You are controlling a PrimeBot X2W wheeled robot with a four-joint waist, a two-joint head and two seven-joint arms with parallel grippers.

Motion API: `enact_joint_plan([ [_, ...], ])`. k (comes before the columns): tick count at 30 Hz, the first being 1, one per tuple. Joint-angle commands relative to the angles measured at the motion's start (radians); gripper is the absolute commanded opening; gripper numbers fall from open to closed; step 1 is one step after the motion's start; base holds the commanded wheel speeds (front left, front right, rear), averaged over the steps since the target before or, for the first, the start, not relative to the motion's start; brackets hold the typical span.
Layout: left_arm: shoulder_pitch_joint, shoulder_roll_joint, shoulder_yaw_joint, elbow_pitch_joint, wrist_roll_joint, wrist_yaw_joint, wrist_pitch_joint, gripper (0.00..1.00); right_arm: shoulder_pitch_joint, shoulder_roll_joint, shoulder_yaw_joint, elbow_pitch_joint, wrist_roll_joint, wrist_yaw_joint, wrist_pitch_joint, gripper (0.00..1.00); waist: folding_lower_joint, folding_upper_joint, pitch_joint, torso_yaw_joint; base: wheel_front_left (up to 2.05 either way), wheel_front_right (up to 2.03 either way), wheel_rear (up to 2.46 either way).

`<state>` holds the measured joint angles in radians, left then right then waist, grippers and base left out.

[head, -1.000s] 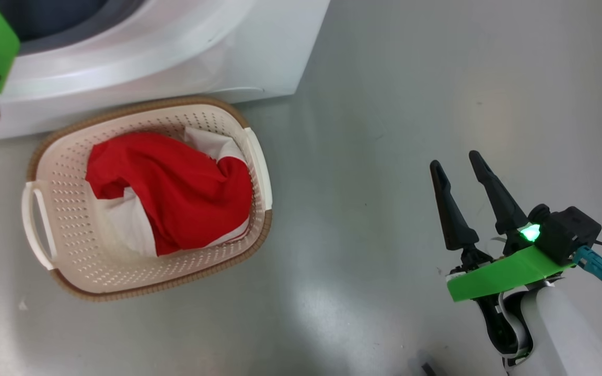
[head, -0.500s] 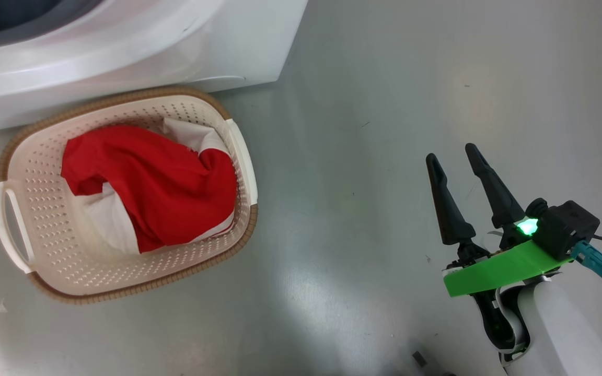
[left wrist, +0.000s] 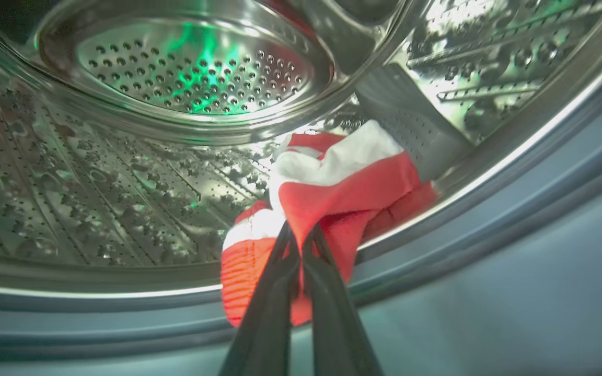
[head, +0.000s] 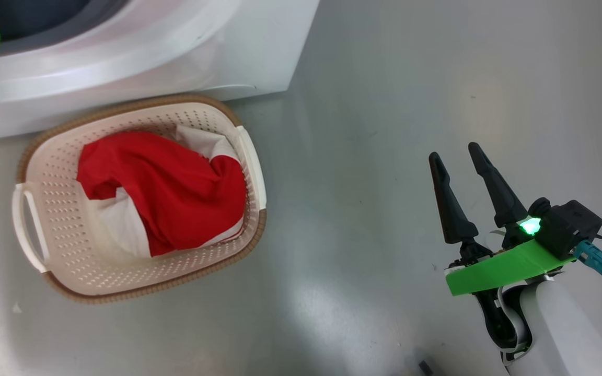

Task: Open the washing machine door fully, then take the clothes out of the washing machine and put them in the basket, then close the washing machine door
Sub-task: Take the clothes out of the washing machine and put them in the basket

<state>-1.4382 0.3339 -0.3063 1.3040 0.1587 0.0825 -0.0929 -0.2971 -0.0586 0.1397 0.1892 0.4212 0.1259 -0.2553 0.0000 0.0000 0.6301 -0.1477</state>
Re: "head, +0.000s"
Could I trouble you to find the cream basket with brown rim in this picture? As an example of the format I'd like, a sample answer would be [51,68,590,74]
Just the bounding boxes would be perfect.
[11,94,268,305]

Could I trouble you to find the red and white jersey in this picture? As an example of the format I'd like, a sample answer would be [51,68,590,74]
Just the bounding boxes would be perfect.
[76,124,247,259]

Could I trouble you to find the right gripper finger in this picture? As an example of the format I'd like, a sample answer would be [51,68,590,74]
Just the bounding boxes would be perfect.
[468,142,529,228]
[429,151,479,245]

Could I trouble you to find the grey rubber door gasket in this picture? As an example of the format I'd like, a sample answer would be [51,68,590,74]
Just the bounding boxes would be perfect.
[0,0,129,55]

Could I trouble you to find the blue cable connector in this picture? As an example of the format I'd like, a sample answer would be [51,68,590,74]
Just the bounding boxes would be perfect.
[573,239,602,289]

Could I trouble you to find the white front-load washing machine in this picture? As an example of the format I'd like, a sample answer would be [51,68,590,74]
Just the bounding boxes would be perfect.
[0,0,321,144]

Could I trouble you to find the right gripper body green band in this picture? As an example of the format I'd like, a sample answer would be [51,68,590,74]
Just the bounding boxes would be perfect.
[445,219,576,297]

